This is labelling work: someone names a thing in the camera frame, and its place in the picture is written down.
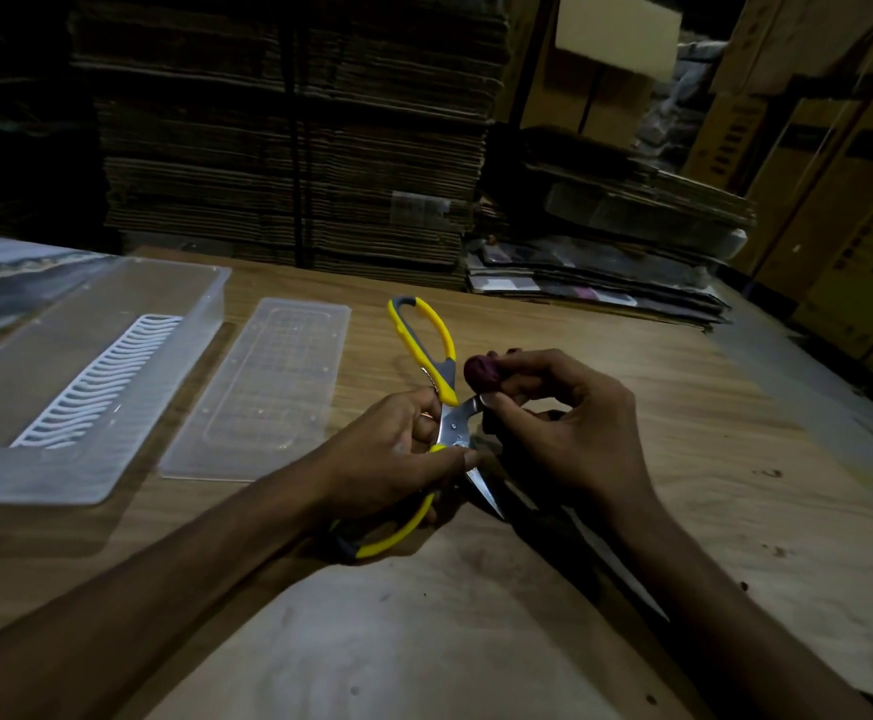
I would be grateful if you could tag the person's right hand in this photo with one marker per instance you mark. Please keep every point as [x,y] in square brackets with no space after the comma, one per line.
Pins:
[594,442]

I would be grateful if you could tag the person's left hand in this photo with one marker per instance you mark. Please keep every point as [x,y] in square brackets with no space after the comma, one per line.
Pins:
[376,461]

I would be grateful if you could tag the person's right thumb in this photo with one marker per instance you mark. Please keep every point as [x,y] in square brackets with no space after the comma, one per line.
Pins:
[510,431]

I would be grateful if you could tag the person's left thumb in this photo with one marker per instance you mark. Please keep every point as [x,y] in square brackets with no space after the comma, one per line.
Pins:
[453,461]

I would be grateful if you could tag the small purple lump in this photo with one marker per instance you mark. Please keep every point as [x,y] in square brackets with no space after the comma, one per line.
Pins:
[480,373]

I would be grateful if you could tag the yellow grey kitchen scissors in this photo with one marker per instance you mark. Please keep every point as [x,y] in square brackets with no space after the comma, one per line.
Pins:
[436,344]

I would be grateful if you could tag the person's left forearm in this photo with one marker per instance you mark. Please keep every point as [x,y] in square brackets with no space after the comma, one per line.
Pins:
[143,592]

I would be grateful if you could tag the person's right forearm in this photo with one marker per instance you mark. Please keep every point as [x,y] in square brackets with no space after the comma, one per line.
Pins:
[714,614]

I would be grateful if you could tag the clear plastic container lid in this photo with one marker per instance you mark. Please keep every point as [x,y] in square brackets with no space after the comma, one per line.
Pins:
[264,389]

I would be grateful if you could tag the low pile of flattened cartons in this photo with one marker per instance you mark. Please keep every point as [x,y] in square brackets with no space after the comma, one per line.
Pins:
[616,239]

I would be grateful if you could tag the clear plastic sleeve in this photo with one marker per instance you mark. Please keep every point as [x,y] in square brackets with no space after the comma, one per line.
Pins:
[420,211]

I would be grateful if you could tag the white slatted drain tray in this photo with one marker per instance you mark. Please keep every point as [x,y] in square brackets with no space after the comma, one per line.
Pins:
[98,382]

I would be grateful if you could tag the small printed cardboard box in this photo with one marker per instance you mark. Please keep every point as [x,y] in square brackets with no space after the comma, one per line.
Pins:
[729,138]

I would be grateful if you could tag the heap of clear plastic bags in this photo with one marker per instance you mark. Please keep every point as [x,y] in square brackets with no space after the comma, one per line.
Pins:
[680,97]

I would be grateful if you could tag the open brown cardboard box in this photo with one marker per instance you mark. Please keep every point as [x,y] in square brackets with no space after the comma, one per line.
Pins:
[601,59]

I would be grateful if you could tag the tall printed cardboard box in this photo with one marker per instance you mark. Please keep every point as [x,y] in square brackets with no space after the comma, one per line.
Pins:
[804,179]

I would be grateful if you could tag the tall stack of flattened cardboard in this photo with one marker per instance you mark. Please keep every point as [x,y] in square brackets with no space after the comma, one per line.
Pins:
[256,127]

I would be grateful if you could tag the wide printed cardboard box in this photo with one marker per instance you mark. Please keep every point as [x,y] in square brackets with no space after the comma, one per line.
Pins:
[864,269]

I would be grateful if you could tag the clear plastic storage container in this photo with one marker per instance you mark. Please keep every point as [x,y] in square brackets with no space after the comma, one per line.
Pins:
[46,352]

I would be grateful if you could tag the grey printed sheet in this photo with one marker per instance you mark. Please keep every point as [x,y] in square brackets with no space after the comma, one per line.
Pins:
[8,281]

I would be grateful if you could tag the large brown cardboard box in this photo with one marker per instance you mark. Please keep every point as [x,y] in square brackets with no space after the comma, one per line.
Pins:
[796,37]

